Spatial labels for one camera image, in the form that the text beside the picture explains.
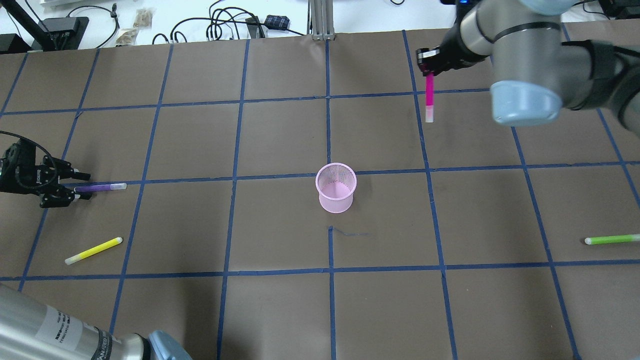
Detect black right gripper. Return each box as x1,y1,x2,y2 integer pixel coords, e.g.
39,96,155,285
416,23,488,76

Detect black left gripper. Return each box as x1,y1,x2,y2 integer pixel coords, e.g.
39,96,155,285
0,140,93,208

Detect purple pen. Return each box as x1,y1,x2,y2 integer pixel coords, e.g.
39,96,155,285
74,183,128,194

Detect pink pen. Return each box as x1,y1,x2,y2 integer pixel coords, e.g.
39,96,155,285
424,71,435,123

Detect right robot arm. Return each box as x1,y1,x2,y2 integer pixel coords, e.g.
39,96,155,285
416,0,640,134

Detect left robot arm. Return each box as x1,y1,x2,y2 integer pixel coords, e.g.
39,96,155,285
0,136,191,360

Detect pink mesh cup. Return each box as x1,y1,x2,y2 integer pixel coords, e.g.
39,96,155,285
315,162,358,214

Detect yellow pen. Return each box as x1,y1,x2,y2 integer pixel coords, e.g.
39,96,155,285
64,237,124,265

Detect snack packet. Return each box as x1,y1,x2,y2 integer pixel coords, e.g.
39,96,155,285
115,27,139,47
132,7,154,28

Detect dark blue small box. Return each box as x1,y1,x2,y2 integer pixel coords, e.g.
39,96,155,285
263,14,291,31

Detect brown paper table mat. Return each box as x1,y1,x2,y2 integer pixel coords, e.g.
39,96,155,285
1,29,639,360

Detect green pen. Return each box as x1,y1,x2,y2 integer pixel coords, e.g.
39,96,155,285
583,234,640,245

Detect aluminium frame post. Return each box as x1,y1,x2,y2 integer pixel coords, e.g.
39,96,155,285
307,0,336,41

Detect black camera stand base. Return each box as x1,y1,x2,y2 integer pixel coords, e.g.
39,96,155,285
1,0,90,51

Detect black cable bundle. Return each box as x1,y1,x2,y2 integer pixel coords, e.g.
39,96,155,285
152,0,306,43

